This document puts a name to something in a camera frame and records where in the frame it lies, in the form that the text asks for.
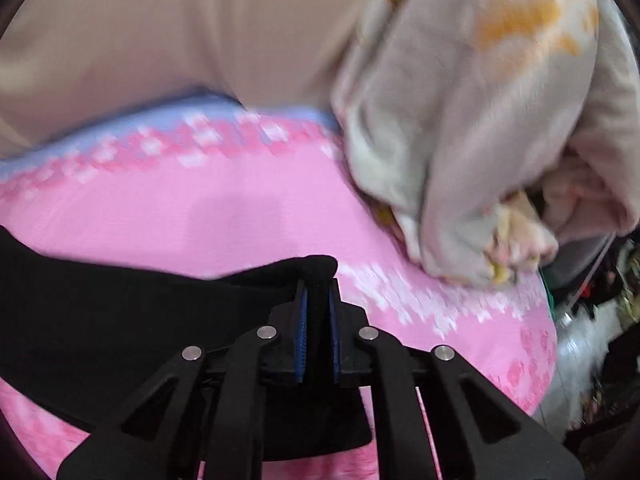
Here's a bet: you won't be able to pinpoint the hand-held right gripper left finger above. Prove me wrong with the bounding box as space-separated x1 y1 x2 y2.
57 280 308 480

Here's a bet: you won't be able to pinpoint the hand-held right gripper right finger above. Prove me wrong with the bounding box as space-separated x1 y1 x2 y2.
326 277 584 480

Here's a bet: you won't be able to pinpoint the black pants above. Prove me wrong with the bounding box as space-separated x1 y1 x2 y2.
0 225 373 462

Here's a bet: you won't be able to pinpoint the pink floral bed sheet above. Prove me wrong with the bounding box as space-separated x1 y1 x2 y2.
0 91 559 480

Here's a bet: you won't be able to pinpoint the white plastic bag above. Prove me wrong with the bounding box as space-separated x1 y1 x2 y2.
542 305 618 433

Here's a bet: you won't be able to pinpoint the grey printed fleece blanket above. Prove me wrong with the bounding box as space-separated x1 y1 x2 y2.
332 0 640 289

